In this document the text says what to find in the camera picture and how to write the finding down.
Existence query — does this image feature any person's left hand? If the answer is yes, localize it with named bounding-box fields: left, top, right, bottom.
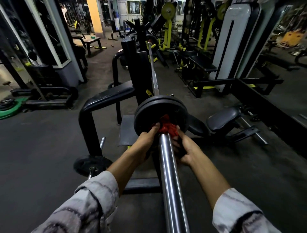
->
left=129, top=123, right=161, bottom=166

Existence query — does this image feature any yellow weight plate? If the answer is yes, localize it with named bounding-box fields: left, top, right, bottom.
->
left=161, top=2, right=176, bottom=21

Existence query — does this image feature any black floor machine frame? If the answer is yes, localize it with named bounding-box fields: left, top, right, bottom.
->
left=10, top=64, right=79, bottom=110

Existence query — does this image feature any black padded machine seat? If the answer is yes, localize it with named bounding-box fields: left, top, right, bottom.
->
left=206, top=107, right=242, bottom=133

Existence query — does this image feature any chrome barbell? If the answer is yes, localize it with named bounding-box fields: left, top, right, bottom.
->
left=146, top=41, right=190, bottom=233

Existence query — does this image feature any person's right hand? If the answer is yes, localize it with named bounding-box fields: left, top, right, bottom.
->
left=172, top=125, right=205, bottom=167

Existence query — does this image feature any green weight plate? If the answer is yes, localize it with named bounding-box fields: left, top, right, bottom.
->
left=0, top=97, right=30, bottom=120

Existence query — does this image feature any small black weight plate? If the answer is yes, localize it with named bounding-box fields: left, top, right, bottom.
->
left=73, top=155, right=113, bottom=178

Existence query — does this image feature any red cloth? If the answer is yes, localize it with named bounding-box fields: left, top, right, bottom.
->
left=153, top=114, right=179, bottom=138

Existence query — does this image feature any wall mirror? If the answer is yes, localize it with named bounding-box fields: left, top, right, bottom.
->
left=236, top=0, right=307, bottom=120

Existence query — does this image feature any person's left forearm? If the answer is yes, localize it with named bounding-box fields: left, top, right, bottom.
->
left=31, top=149, right=142, bottom=233

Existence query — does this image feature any black bench press rack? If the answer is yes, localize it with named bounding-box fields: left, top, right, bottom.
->
left=78, top=19, right=168, bottom=194

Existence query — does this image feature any black and yellow plate machine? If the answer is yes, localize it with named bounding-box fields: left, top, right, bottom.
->
left=157, top=2, right=186, bottom=52

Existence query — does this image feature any white weight stack machine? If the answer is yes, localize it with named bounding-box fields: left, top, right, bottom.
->
left=209, top=2, right=262, bottom=92

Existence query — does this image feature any person's right forearm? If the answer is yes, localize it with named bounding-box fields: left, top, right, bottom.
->
left=189, top=155, right=281, bottom=233

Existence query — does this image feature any black flat bench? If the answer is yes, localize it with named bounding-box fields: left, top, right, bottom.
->
left=71, top=35, right=107, bottom=57

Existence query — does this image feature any yellow pillar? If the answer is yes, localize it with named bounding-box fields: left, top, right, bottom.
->
left=86, top=0, right=106, bottom=38

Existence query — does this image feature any grey rubber foot mat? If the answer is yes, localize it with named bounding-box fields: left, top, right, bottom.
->
left=118, top=115, right=139, bottom=147

